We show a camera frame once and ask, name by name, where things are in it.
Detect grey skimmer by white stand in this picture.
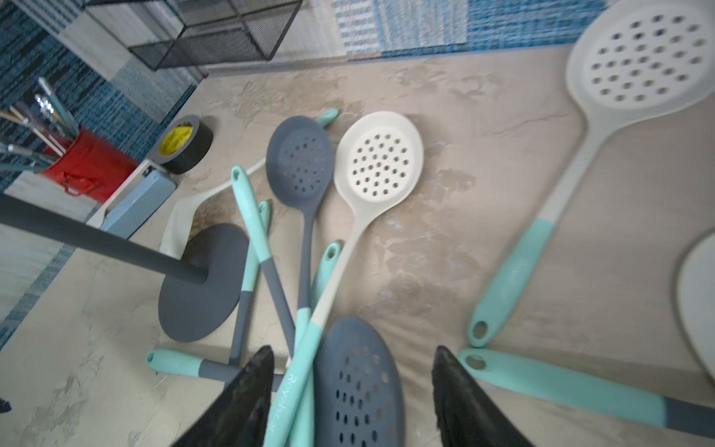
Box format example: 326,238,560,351
457,348,714,439

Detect grey utensil rack stand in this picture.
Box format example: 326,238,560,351
1,194,249,343

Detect red pencil cup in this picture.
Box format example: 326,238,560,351
0,76,139,204

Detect white utensil rack stand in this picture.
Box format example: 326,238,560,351
676,231,714,378

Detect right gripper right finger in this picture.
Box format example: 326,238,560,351
431,346,532,446

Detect white skimmer front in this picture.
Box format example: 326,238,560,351
310,241,342,310

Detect black tape roll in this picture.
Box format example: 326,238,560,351
146,115,214,175

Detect black wire mesh shelf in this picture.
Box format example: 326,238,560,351
85,1,303,71

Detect white skimmer behind grey stand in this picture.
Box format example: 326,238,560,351
159,107,341,261

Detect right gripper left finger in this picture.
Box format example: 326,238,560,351
174,346,275,446

